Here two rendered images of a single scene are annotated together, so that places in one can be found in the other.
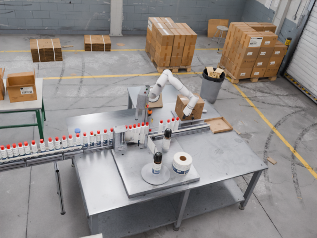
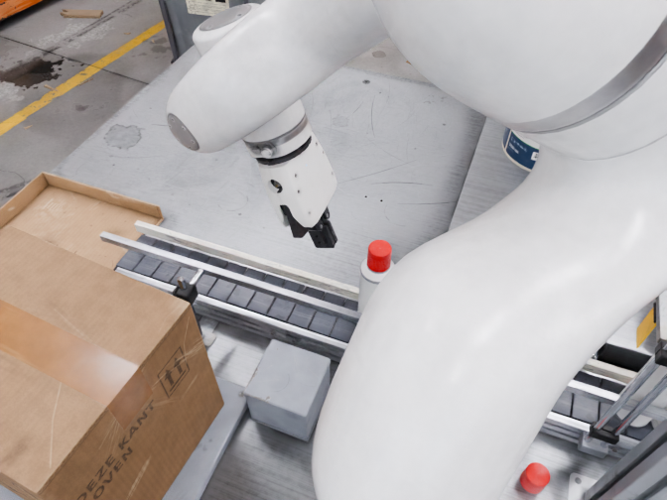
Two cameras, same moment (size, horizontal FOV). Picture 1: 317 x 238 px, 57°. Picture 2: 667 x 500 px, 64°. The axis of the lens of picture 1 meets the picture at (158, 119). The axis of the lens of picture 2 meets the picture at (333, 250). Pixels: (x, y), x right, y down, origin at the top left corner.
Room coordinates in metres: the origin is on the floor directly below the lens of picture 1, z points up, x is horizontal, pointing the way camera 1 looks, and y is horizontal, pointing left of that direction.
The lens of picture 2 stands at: (3.25, 0.09, 1.64)
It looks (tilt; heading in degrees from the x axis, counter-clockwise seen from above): 49 degrees down; 229
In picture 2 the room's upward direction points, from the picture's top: straight up
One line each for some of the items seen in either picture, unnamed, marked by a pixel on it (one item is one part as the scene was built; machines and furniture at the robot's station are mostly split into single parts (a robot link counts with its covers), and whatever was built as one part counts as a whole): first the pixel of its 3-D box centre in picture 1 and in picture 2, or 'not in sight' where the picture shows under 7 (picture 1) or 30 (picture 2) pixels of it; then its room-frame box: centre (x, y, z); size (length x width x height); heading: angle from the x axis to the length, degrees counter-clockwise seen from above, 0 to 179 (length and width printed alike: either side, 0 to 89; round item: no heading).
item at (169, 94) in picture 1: (162, 102); not in sight; (3.57, -0.03, 0.81); 0.90 x 0.90 x 0.04; 21
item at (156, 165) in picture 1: (157, 163); not in sight; (2.11, -0.05, 1.04); 0.09 x 0.09 x 0.29
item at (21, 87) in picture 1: (21, 84); not in sight; (3.29, 1.92, 0.97); 0.51 x 0.39 x 0.37; 26
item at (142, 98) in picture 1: (143, 98); not in sight; (2.75, 0.20, 1.38); 0.17 x 0.10 x 0.19; 172
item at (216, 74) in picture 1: (214, 76); not in sight; (5.22, -0.98, 0.50); 0.42 x 0.41 x 0.28; 111
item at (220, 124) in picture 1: (218, 124); (61, 235); (3.18, -0.82, 0.85); 0.30 x 0.26 x 0.04; 117
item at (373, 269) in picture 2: (176, 123); (375, 292); (2.88, -0.23, 0.98); 0.05 x 0.05 x 0.20
